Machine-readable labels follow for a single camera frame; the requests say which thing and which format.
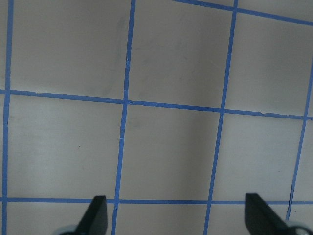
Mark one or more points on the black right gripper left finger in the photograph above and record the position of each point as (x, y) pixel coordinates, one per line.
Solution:
(95, 219)

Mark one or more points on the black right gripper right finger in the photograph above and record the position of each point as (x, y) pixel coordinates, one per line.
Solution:
(260, 218)

